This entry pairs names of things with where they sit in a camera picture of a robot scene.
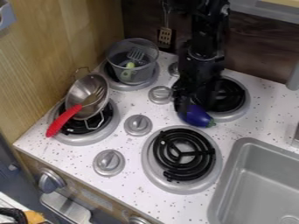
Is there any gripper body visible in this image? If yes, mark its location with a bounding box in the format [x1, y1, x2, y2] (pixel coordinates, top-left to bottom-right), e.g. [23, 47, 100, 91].
[171, 46, 228, 95]

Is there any clear grey plastic cup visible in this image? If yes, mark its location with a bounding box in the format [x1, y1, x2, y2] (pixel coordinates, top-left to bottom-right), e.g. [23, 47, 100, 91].
[106, 38, 161, 87]

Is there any red handled silver fork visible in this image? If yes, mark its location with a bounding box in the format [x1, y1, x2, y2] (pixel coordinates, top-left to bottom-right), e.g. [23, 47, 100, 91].
[44, 85, 108, 138]

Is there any purple toy eggplant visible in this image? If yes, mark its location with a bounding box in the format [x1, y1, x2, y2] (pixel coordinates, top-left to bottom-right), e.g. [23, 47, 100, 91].
[177, 104, 218, 129]

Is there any toy stove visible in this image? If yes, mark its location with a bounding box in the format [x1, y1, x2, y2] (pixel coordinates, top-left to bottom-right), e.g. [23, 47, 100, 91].
[47, 50, 253, 196]

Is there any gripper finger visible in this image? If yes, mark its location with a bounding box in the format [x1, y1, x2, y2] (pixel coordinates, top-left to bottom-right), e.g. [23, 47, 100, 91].
[172, 91, 196, 115]
[193, 92, 220, 113]

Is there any hanging silver spatula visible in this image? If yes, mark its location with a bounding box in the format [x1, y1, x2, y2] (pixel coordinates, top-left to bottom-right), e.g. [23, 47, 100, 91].
[156, 4, 175, 50]

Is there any toy sink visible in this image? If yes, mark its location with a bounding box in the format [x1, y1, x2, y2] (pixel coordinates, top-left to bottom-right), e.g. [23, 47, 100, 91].
[206, 136, 299, 224]

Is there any silver pot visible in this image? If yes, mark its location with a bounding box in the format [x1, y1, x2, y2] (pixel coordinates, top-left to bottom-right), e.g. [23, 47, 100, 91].
[63, 66, 111, 131]

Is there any green handled spatula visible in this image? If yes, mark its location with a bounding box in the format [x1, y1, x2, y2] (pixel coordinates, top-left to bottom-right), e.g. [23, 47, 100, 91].
[117, 47, 146, 83]

